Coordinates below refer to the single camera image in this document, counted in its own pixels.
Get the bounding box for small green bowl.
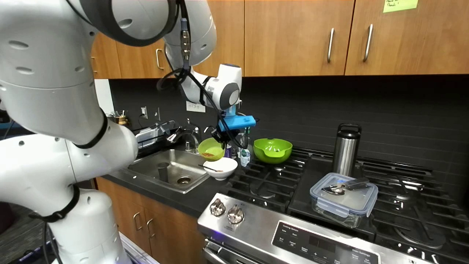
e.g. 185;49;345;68
198;137;225;162

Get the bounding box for stainless steel sink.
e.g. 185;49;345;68
127;148;210;194

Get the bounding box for wooden wall cabinet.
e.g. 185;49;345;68
90;0;469;80

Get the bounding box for base cabinet door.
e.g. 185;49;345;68
143;207;206;264
96;177;152;256

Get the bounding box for wall cabinet door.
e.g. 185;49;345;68
116;0;245;79
244;0;355;77
90;32;122;80
345;0;469;76

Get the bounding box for blue rimmed container lid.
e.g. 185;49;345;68
310;172;379;217

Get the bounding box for stainless steel gas stove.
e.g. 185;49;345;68
197;146;469;264

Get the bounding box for green sticky note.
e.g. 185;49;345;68
383;0;419;14

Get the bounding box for stove knob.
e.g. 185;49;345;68
227;204;245;225
209;198;227;217

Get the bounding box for large green bowl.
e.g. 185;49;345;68
253;138;293;164

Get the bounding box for metal scoop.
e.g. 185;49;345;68
321;177;371;196

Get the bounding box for oven door handle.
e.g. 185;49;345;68
203;240;257;264

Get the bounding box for chrome tap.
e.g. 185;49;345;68
166;118;202;153

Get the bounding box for clear plastic container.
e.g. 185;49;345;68
311;191;377;229

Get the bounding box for clear soap bottle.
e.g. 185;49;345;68
240;126;252;168

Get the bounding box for white wall switch plate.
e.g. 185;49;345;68
186;100;206;113

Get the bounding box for oven door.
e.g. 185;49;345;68
202;238;268;264

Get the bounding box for stainless steel thermos bottle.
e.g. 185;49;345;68
332;123;362;177

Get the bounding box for white bowl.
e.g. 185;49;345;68
202;157;239;181

